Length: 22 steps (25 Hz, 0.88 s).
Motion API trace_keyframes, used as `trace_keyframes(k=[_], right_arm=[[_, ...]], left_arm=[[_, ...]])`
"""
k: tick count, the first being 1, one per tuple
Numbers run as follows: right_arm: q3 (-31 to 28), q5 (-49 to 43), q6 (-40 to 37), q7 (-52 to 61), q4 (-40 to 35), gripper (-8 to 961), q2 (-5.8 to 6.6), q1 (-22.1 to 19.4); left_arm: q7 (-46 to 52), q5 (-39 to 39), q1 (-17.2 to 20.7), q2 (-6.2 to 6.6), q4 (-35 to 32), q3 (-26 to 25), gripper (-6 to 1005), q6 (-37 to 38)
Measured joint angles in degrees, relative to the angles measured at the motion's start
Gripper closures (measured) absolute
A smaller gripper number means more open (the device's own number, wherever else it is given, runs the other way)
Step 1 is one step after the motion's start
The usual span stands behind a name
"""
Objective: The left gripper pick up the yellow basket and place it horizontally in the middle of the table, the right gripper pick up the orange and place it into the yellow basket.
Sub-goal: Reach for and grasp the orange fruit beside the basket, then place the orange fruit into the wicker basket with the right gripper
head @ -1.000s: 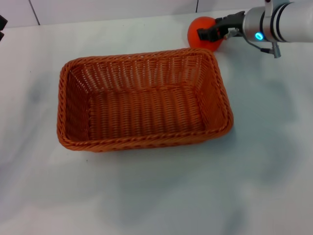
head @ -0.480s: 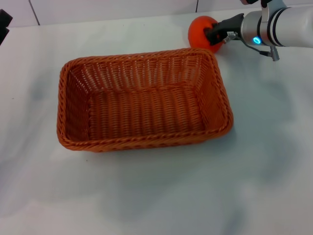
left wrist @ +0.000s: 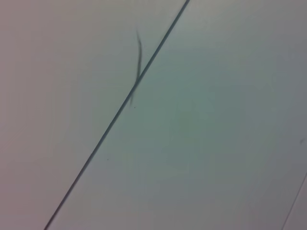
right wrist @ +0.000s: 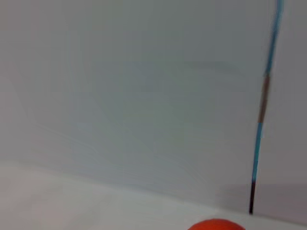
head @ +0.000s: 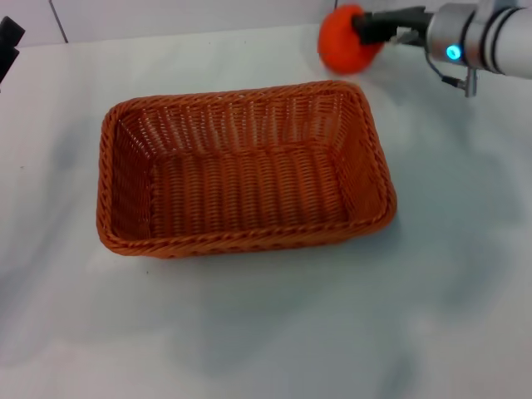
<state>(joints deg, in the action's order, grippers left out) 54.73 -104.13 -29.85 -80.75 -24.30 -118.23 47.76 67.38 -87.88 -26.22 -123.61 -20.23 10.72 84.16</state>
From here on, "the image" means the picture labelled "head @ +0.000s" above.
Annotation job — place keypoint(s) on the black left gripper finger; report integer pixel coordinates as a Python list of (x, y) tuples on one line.
[(10, 31), (6, 60)]

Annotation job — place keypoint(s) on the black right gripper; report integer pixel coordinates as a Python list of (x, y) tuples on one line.
[(415, 27)]

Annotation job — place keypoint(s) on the orange toy pear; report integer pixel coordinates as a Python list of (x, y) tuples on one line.
[(338, 45)]

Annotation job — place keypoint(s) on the orange woven rectangular basket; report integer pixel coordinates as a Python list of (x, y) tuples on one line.
[(249, 183)]

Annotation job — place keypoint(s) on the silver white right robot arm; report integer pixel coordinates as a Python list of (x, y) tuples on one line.
[(490, 37)]

